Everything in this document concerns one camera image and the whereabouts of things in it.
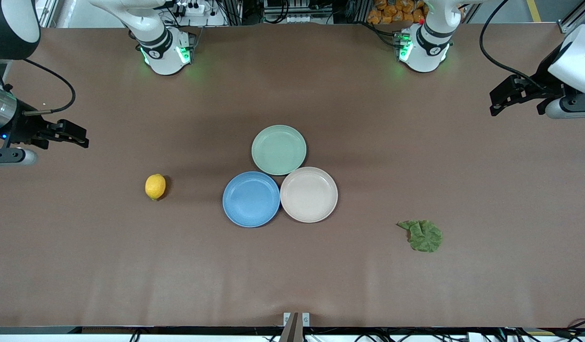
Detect beige plate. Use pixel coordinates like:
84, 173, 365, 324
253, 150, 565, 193
280, 166, 339, 224

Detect yellow lemon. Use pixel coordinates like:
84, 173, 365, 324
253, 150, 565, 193
145, 173, 167, 201

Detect white power strip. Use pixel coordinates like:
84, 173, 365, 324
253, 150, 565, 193
175, 1, 206, 16

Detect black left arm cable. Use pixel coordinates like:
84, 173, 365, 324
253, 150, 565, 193
479, 0, 546, 92

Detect metal table edge bracket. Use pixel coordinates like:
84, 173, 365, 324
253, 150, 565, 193
283, 312, 311, 328

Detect brown camera pole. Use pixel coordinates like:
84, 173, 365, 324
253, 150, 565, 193
279, 312, 303, 342

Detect light green plate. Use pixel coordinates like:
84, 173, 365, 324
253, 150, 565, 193
251, 124, 307, 176

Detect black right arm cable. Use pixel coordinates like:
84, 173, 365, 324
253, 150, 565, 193
21, 58, 76, 116

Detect orange snack bags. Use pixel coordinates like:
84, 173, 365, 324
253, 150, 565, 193
367, 0, 429, 25

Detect green lettuce leaf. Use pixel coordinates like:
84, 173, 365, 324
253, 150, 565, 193
397, 219, 443, 253

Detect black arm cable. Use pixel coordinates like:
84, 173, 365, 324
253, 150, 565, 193
479, 0, 546, 92
21, 58, 76, 116

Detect blue plate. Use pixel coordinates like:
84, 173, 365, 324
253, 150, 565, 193
222, 171, 281, 228

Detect aluminium frame profile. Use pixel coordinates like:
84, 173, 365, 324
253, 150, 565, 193
557, 0, 585, 34

